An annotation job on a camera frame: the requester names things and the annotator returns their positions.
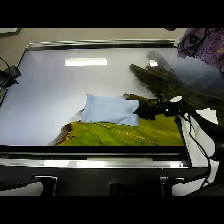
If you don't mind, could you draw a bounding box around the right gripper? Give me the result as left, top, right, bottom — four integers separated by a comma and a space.
133, 99, 157, 121

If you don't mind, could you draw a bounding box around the light blue garment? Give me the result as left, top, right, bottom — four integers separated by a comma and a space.
79, 93, 141, 127

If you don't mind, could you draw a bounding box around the white garment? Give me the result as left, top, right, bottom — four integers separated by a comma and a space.
179, 107, 224, 197

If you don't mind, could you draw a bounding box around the purple garment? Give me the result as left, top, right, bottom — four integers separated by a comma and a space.
176, 28, 224, 75

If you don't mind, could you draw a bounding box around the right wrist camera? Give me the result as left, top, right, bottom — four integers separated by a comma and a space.
154, 94, 167, 108

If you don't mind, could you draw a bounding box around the black cable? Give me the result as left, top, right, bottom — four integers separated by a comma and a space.
181, 112, 215, 197

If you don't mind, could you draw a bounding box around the silver frame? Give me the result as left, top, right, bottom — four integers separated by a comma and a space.
0, 151, 201, 197

